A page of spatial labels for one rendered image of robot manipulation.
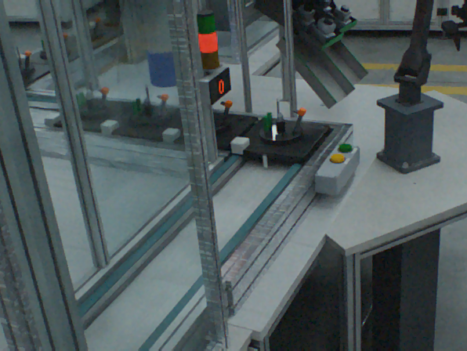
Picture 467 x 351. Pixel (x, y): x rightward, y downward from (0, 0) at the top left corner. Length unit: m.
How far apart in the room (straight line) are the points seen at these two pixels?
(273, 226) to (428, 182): 0.59
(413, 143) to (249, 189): 0.52
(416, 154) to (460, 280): 1.11
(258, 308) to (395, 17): 4.74
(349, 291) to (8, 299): 1.22
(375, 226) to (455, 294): 1.24
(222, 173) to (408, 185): 0.56
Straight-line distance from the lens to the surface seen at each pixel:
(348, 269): 1.96
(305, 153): 2.13
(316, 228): 1.97
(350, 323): 2.08
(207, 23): 1.96
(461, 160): 2.34
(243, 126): 2.33
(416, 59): 2.18
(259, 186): 2.08
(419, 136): 2.23
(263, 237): 1.76
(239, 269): 1.66
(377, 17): 6.25
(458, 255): 3.40
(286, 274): 1.80
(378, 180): 2.20
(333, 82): 2.47
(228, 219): 1.93
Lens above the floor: 1.93
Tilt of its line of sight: 28 degrees down
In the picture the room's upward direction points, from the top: 6 degrees counter-clockwise
